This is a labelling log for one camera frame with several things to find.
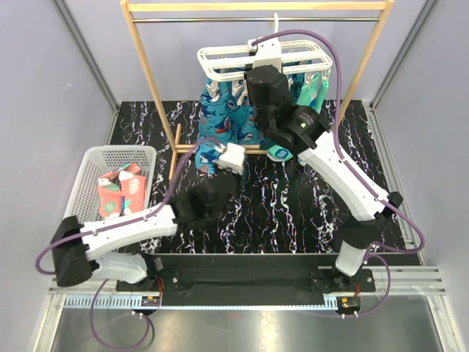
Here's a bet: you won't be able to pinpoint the pink sock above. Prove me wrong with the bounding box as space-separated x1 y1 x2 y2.
97 163 141 219
119 171 147 216

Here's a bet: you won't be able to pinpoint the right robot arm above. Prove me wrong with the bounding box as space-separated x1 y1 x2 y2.
245 65 403 291

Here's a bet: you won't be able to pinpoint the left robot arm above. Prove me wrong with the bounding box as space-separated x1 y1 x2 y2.
51 169 243 290

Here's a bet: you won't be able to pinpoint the white plastic clip hanger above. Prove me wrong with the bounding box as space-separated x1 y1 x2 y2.
196 12 333 103

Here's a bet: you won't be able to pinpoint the mint green sock left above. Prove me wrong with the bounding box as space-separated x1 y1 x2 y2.
267 73 328 162

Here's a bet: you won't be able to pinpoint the blue shark print shorts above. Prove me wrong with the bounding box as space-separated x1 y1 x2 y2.
193 62 312 177

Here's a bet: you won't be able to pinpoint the white perforated plastic basket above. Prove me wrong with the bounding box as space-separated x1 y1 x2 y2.
64 145 157 233

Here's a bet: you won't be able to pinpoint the wooden clothes rack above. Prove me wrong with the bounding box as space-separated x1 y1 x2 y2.
120 1 394 180

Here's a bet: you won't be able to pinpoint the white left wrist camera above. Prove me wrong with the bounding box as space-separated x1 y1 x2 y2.
214 143 246 175

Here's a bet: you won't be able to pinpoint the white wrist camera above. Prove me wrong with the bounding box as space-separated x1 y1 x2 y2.
214 143 246 175
248 38 282 73

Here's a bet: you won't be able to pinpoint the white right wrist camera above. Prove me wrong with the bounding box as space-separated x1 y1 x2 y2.
248 38 282 73

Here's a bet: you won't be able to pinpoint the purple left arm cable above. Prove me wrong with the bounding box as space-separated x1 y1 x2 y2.
35 138 224 348

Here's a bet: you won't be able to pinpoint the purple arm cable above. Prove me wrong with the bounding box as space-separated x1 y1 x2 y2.
35 138 224 348
248 29 426 316

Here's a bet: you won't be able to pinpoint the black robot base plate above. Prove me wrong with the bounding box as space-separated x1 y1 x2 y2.
116 254 385 309

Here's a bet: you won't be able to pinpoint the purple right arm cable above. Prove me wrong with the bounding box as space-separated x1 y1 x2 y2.
248 29 426 316

